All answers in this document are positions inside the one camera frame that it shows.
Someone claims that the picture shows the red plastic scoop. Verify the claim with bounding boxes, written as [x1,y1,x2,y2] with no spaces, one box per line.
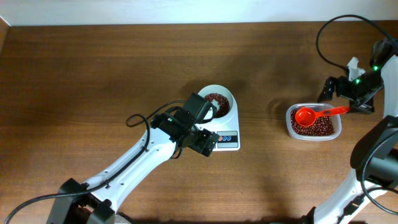
[295,106,350,127]

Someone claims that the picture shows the red beans in container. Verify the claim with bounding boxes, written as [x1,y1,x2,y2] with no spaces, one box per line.
[290,110,335,137]

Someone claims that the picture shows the clear plastic bean container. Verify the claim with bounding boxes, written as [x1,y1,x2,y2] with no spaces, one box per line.
[285,103,342,141]

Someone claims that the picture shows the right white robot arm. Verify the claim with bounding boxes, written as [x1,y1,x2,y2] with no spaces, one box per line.
[300,37,397,223]

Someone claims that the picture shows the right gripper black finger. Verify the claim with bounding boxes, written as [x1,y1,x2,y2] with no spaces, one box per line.
[348,98,374,114]
[317,77,336,103]

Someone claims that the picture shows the white round bowl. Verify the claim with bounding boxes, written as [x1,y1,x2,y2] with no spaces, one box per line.
[198,85,237,119]

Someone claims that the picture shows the white digital kitchen scale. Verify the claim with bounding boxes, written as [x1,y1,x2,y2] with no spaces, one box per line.
[197,93,240,151]

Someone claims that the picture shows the red beans in bowl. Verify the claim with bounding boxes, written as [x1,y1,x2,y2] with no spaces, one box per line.
[205,93,230,118]

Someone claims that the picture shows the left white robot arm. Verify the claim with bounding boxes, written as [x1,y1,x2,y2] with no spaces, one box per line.
[47,93,219,224]

